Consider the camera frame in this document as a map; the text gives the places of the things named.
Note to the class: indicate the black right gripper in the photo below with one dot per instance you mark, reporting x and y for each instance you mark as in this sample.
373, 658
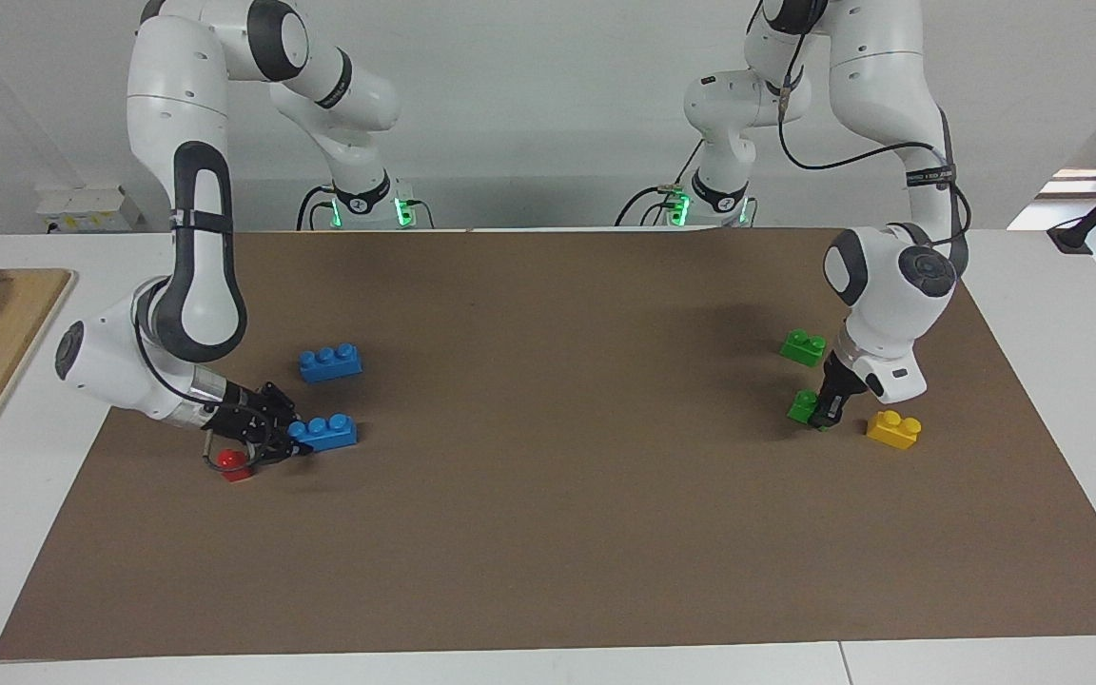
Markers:
248, 414

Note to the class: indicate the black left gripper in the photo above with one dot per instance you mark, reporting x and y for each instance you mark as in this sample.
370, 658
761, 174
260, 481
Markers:
845, 379

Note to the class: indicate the green two-stud toy block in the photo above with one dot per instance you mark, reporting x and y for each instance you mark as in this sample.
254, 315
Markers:
802, 349
801, 407

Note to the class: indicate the blue three-stud toy block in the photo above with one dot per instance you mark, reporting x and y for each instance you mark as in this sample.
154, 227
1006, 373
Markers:
330, 364
329, 433

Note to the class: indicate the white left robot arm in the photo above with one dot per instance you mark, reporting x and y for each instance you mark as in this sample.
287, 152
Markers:
881, 76

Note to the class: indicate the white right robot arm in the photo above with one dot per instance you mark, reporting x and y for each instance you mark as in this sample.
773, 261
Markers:
177, 114

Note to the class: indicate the red single-stud toy block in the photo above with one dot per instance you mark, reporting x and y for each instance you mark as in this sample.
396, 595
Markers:
235, 469

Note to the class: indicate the yellow two-stud toy block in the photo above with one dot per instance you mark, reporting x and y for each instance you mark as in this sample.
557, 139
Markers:
893, 431

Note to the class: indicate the brown table mat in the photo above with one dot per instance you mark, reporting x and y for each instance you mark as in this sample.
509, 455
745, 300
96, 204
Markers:
548, 552

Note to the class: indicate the white power box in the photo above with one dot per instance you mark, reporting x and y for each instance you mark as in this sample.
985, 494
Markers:
87, 209

